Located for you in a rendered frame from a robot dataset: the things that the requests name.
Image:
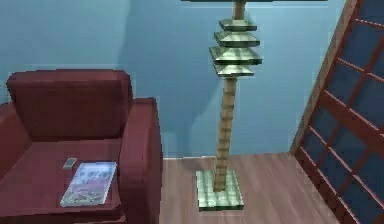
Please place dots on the small grey remote control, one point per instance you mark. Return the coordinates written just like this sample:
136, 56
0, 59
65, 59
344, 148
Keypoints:
69, 163

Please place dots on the red framed window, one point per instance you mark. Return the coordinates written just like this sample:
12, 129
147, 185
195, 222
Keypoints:
350, 113

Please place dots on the brass and wood floor lamp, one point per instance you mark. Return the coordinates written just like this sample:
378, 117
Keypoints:
226, 113

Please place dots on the colourful book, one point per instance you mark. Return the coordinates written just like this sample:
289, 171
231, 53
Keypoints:
89, 182

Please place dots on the dark red armchair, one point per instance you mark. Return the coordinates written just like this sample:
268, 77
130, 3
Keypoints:
140, 140

